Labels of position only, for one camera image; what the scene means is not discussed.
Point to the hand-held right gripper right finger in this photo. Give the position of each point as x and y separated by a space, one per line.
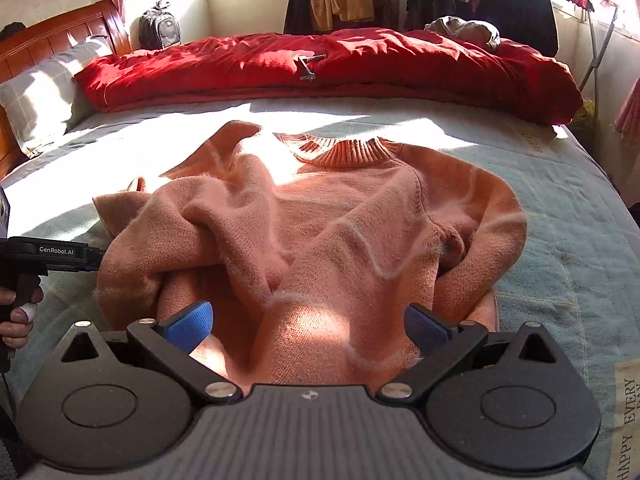
422 327

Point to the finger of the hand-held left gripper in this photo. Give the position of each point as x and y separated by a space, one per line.
97 259

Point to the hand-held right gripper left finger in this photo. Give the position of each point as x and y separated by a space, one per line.
192 326

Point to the pink knit sweater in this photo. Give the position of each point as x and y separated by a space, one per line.
310 220

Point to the metal clothes drying rack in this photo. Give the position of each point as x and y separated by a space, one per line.
595 35

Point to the person's left hand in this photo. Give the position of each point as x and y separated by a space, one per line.
15 334

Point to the grey checked pillow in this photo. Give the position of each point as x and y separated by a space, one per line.
40 95

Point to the black bundle on headboard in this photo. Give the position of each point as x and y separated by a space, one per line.
12 31

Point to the wooden headboard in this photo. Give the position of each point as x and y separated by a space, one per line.
65 25

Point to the grey backpack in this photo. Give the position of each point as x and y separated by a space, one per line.
160 27

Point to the red quilt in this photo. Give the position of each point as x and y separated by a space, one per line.
250 70

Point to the yellow plastic bag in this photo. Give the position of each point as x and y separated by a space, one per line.
585 117

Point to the grey metal clip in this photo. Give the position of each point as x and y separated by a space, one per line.
305 67

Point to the beige crumpled cloth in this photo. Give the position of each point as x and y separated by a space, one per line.
465 30

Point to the black draped cloth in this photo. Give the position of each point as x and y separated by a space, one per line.
297 10

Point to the brown draped cloth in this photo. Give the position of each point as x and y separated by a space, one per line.
387 5

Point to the black hanging coat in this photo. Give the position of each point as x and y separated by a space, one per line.
520 10

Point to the mustard yellow cloth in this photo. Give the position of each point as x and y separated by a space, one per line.
342 2

